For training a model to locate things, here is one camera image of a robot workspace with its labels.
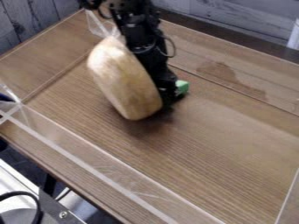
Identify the clear acrylic front barrier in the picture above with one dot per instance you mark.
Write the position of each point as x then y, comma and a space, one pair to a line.
104, 180

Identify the brown wooden bowl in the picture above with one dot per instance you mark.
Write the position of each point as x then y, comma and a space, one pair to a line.
123, 80

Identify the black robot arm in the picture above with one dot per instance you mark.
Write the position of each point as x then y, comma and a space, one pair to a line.
136, 19

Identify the grey metal mount plate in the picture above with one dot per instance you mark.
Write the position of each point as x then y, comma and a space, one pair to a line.
20, 213

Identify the white post at right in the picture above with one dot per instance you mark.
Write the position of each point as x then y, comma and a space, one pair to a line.
294, 37

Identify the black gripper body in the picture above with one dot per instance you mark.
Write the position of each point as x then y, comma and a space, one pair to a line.
155, 65

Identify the green rectangular block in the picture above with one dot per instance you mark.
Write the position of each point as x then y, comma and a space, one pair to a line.
182, 87

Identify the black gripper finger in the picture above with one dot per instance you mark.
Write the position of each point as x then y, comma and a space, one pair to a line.
168, 96

